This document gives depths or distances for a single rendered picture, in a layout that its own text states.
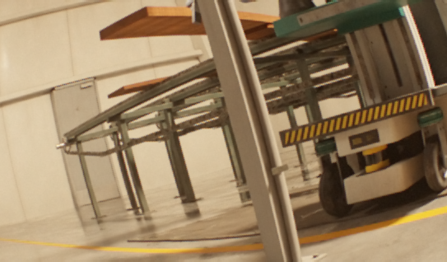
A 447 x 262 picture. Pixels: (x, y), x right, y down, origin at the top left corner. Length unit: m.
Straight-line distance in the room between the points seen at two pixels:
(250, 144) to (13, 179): 8.60
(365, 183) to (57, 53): 9.20
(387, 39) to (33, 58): 8.85
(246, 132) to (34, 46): 9.23
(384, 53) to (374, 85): 0.13
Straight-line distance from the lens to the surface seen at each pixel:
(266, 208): 1.46
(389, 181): 1.77
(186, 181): 5.21
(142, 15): 2.38
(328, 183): 1.97
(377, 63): 2.13
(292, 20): 2.04
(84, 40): 11.04
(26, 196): 9.94
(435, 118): 1.72
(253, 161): 1.45
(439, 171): 1.74
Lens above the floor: 0.32
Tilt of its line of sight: 1 degrees up
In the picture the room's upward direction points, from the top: 15 degrees counter-clockwise
